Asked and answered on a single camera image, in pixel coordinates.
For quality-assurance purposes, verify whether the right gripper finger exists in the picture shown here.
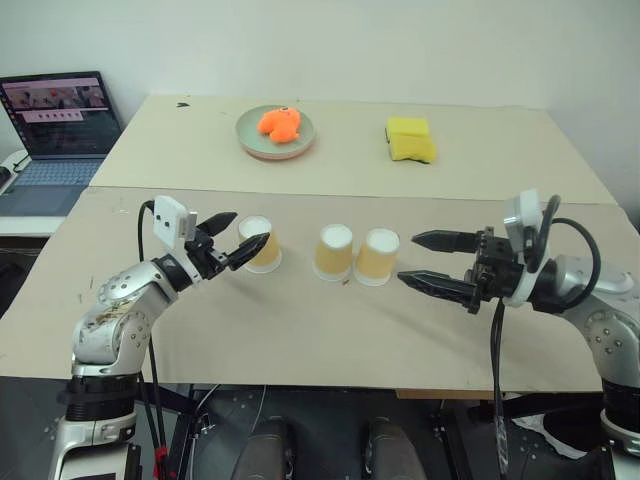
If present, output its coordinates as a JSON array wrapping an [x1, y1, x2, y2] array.
[[397, 269, 477, 308], [410, 229, 484, 256]]

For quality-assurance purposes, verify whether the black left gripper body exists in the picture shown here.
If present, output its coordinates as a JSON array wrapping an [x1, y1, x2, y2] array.
[[182, 227, 231, 282]]

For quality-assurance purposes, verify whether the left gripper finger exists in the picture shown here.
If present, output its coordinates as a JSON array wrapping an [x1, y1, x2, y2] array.
[[198, 211, 239, 238], [225, 231, 272, 273]]

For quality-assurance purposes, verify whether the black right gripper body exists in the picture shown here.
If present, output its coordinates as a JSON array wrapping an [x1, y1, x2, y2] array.
[[464, 225, 526, 315]]

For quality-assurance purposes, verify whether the tan paper cup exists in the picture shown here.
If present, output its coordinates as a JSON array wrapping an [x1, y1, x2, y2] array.
[[353, 228, 401, 287], [237, 214, 283, 275], [312, 224, 354, 282]]

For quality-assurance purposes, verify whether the pale green plate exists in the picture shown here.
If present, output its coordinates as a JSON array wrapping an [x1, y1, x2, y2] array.
[[235, 104, 318, 161]]

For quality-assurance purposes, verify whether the yellow sponge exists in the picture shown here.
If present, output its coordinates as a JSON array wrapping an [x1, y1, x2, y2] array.
[[385, 116, 431, 144], [388, 132, 438, 165]]

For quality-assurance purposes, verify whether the orange plush toy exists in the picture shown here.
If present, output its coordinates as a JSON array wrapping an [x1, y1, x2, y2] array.
[[256, 105, 303, 145]]

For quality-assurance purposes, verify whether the dark rounded shape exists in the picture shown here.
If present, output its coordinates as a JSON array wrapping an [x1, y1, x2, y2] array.
[[362, 417, 426, 480], [237, 418, 296, 480]]

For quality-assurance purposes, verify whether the open grey laptop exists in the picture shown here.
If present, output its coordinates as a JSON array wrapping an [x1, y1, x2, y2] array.
[[0, 71, 124, 219]]

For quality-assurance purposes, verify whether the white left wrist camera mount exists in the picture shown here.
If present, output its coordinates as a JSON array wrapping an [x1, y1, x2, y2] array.
[[153, 195, 200, 250]]

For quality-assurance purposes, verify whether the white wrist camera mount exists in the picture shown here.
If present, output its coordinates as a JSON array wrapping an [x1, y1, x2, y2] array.
[[499, 188, 547, 307], [153, 195, 200, 250]]

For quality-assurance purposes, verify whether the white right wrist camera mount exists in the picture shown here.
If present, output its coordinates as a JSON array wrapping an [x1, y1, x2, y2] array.
[[499, 188, 547, 307]]

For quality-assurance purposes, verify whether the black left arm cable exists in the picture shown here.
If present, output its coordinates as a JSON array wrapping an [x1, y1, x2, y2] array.
[[138, 199, 171, 480]]

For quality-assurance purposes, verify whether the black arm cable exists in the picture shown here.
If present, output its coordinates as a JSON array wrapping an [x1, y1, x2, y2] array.
[[138, 199, 171, 480], [491, 193, 602, 480]]

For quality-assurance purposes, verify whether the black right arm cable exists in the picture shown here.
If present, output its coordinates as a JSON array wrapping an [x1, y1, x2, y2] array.
[[491, 193, 602, 480]]

